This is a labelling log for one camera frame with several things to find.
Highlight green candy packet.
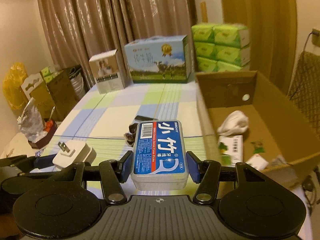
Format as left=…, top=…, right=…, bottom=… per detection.
left=251, top=141, right=266, bottom=154

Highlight blue milk carton box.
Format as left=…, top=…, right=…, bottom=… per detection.
left=124, top=35, right=193, bottom=84

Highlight yellow plastic bag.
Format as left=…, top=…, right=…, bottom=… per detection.
left=2, top=62, right=28, bottom=111

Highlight green and white box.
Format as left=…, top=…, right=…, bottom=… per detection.
left=218, top=135, right=244, bottom=167

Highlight dark small packet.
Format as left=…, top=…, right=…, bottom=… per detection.
left=123, top=123, right=138, bottom=147

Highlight clear plastic bag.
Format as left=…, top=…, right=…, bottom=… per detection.
left=17, top=99, right=46, bottom=141

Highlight dark wooden box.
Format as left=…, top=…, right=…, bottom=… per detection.
left=27, top=119, right=58, bottom=151

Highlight checked tablecloth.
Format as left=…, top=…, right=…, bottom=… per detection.
left=35, top=82, right=209, bottom=199

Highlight white sock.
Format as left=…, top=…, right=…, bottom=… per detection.
left=217, top=110, right=250, bottom=134

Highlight wooden door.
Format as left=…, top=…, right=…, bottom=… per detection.
left=219, top=0, right=299, bottom=73

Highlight brown cardboard box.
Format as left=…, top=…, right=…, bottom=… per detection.
left=195, top=70, right=311, bottom=188

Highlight brown curtain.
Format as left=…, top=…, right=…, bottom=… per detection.
left=36, top=0, right=195, bottom=88

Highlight brown cardboard carton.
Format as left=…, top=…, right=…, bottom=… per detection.
left=21, top=66, right=81, bottom=122

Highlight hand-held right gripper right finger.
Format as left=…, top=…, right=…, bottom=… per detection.
left=186, top=151, right=267, bottom=205

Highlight white power adapter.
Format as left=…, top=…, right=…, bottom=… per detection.
left=52, top=141, right=97, bottom=172

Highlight black power cable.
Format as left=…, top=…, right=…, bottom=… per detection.
left=301, top=31, right=316, bottom=60

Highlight wall socket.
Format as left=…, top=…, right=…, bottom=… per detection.
left=308, top=28, right=320, bottom=46

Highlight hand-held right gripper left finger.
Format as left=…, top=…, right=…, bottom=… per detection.
left=52, top=151, right=133, bottom=205

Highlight quilted chair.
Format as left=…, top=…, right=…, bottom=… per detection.
left=286, top=49, right=320, bottom=117

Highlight stack of green tissue packs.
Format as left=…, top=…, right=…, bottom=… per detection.
left=191, top=23, right=251, bottom=73

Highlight small green tissue packs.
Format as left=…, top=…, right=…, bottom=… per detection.
left=41, top=65, right=61, bottom=83

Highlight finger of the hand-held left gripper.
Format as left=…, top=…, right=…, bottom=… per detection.
left=0, top=155, right=28, bottom=167
left=19, top=156, right=66, bottom=179

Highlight clear plastic floss box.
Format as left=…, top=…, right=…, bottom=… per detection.
left=130, top=120, right=190, bottom=191

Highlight metal pot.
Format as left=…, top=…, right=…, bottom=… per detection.
left=68, top=66, right=87, bottom=98

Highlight white product box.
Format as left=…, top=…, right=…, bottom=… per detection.
left=89, top=48, right=126, bottom=94

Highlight small crumpled wrapper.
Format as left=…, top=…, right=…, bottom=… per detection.
left=271, top=155, right=288, bottom=166

